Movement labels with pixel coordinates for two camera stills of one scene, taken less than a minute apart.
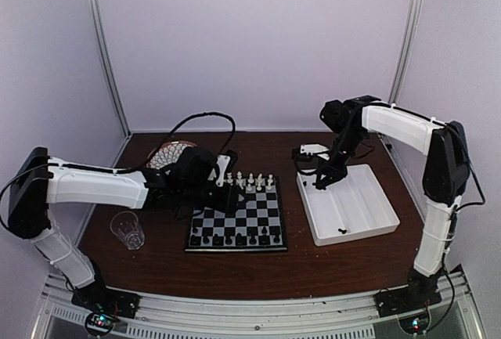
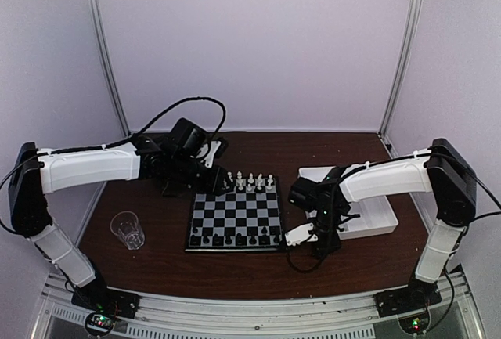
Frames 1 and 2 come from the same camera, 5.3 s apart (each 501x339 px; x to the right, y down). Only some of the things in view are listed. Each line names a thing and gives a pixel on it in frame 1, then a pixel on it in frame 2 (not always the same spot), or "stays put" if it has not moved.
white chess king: (239, 182) stays put
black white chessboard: (257, 225) stays put
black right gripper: (337, 171) → (329, 247)
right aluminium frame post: (409, 34) stays put
